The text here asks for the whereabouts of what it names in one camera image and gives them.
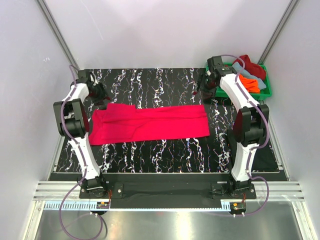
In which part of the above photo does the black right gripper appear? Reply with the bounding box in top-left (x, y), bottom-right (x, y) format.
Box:
top-left (192, 72), bottom-right (217, 100)

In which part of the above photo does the pink red t-shirt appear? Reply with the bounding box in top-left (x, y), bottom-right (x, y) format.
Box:
top-left (88, 103), bottom-right (210, 146)

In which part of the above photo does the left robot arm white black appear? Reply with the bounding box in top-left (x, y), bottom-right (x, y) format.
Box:
top-left (53, 69), bottom-right (110, 199)

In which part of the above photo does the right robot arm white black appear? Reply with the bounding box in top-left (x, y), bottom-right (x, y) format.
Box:
top-left (196, 55), bottom-right (270, 200)

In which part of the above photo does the grey blue t-shirt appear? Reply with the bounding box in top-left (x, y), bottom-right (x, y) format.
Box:
top-left (232, 62), bottom-right (267, 90)

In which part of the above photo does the orange t-shirt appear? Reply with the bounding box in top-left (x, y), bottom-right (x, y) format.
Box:
top-left (239, 74), bottom-right (261, 94)

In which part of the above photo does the dark red t-shirt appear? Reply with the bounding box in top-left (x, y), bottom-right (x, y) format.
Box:
top-left (232, 54), bottom-right (266, 81)

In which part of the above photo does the green plastic bin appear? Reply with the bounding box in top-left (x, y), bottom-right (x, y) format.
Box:
top-left (215, 64), bottom-right (273, 101)

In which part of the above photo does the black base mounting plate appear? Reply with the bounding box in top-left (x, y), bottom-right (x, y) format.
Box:
top-left (79, 173), bottom-right (256, 200)

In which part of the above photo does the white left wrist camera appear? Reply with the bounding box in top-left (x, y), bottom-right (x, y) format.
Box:
top-left (90, 72), bottom-right (99, 86)

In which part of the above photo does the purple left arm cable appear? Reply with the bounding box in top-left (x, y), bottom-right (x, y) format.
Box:
top-left (57, 64), bottom-right (108, 238)

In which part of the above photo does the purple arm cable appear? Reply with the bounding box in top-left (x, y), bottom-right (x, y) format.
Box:
top-left (219, 53), bottom-right (271, 218)
top-left (57, 64), bottom-right (108, 238)

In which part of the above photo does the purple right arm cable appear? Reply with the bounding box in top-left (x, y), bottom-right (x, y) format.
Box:
top-left (219, 53), bottom-right (271, 218)

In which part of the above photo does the aluminium frame rail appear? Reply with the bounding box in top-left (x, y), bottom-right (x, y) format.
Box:
top-left (32, 181), bottom-right (306, 203)

